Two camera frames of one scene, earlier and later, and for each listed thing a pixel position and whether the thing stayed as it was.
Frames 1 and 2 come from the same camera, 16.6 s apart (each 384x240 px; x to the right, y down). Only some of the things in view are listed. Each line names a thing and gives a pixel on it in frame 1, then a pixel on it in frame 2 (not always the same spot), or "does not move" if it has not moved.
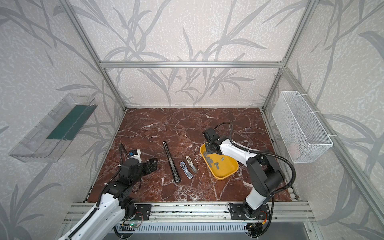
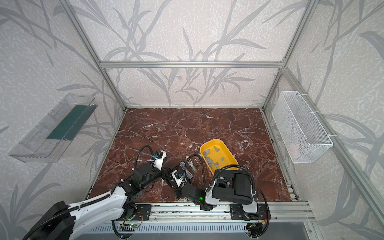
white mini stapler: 191,164 does not move
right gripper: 213,147 → 186,173
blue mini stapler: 186,170 does not move
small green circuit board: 134,225 does not move
